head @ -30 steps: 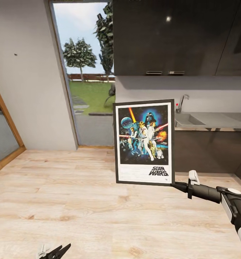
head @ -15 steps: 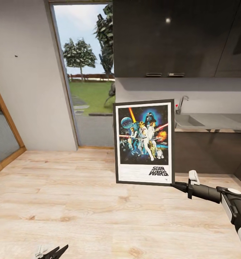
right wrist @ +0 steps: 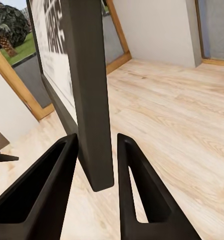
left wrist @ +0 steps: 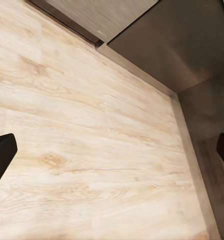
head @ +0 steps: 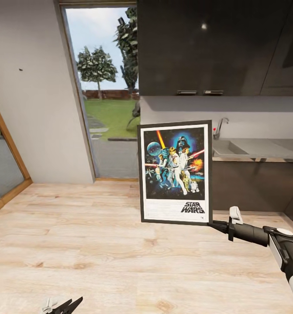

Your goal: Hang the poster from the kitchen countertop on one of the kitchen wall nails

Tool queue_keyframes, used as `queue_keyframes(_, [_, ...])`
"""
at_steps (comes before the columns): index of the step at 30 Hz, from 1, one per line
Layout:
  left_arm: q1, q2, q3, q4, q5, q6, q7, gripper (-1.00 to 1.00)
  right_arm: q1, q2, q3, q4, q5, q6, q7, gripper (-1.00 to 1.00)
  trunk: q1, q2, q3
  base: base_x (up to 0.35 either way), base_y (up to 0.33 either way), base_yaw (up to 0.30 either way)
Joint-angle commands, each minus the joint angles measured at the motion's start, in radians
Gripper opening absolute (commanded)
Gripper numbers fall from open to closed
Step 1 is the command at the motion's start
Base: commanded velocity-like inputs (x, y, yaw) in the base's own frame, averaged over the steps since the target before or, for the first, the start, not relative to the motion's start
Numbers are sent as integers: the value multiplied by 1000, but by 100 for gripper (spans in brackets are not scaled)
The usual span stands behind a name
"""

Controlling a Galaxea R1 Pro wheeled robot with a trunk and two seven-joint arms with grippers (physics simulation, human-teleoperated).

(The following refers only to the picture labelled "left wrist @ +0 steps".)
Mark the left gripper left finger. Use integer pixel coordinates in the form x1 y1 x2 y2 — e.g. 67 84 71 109
0 133 18 180

